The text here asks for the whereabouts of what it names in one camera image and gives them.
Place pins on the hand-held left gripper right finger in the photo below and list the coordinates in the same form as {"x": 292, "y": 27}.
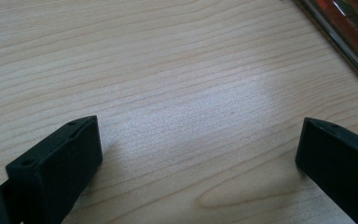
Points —
{"x": 338, "y": 161}

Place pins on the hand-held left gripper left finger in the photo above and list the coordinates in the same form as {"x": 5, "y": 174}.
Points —
{"x": 56, "y": 168}

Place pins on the red and black tray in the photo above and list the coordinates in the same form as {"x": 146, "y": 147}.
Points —
{"x": 352, "y": 28}

